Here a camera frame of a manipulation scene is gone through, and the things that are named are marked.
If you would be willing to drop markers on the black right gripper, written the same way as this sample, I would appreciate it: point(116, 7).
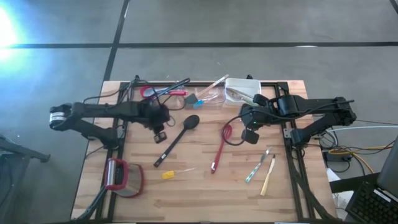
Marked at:
point(252, 116)

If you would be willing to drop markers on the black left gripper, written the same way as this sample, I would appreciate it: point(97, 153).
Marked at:
point(155, 116)

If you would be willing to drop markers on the red spoon steel shaft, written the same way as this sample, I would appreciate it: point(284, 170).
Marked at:
point(180, 93)

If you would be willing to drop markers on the black nylon spoon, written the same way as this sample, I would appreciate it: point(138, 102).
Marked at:
point(192, 121)
point(180, 84)

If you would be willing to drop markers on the blue mini spatula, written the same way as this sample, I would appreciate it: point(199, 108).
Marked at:
point(197, 104)

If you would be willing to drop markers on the red slotted spatula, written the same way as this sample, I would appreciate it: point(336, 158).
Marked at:
point(219, 155)

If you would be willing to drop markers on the yellow mini spatula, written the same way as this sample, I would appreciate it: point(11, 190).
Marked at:
point(168, 175)

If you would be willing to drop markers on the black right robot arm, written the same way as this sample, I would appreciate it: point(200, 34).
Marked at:
point(311, 107)

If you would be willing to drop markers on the clear plastic bin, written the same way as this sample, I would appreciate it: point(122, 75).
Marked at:
point(138, 99)
point(211, 104)

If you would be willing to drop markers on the white plastic bin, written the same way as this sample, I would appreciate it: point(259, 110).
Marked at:
point(242, 83)

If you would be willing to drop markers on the red-trimmed steel box grater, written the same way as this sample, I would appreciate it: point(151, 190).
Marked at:
point(132, 182)

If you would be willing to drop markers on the black power box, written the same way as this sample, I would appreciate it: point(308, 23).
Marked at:
point(334, 156)

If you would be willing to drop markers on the white paper sheet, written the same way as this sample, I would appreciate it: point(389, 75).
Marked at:
point(332, 177)

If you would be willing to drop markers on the black metal stand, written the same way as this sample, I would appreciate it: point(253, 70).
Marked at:
point(18, 149)

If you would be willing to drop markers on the dark laptop computer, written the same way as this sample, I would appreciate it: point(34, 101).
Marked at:
point(373, 205)

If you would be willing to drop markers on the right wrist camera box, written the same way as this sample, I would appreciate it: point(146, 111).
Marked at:
point(250, 136)

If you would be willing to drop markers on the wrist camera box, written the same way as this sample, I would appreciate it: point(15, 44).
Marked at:
point(160, 137)
point(250, 136)

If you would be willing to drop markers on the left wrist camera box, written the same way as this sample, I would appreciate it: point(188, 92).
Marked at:
point(160, 137)

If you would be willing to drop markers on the grey metal bracket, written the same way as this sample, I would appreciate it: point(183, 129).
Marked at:
point(287, 133)

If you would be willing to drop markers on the black aluminium table frame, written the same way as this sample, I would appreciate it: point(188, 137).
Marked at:
point(295, 193)

